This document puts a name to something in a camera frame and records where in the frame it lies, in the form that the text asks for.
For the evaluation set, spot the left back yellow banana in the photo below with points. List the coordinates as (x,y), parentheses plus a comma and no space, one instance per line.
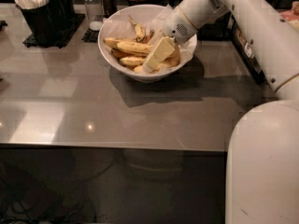
(114,41)

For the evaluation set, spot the front black cutlery cup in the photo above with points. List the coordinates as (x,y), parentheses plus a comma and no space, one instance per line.
(40,23)

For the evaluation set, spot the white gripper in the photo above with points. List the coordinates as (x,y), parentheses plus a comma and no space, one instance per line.
(176,27)

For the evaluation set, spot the black condiment packet rack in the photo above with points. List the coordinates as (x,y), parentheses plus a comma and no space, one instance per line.
(244,49)

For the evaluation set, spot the rear black cutlery cup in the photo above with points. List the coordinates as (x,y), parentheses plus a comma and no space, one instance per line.
(61,12)

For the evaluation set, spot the black cutlery cup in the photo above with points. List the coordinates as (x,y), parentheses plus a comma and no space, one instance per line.
(40,23)
(61,12)

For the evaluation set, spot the middle short yellow banana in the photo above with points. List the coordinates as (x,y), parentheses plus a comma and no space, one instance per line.
(132,61)

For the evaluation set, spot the glass pepper shaker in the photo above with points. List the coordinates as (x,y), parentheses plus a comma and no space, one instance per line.
(108,0)

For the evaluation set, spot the long top yellow banana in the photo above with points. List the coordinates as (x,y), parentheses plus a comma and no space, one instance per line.
(134,47)

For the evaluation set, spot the napkin dispenser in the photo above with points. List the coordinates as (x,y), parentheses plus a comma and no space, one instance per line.
(216,31)

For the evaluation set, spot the white paper bowl liner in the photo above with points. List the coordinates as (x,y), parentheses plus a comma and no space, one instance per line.
(121,27)

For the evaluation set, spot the small upright banana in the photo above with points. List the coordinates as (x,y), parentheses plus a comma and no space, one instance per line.
(140,32)

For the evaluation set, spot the small black rubber mat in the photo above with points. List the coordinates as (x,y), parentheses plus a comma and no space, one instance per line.
(90,36)

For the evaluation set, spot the white ceramic bowl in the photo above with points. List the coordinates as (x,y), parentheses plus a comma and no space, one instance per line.
(124,69)

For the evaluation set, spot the glass salt shaker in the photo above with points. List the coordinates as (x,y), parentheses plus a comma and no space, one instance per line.
(94,14)

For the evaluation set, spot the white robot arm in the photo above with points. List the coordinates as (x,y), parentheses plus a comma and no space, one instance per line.
(262,170)

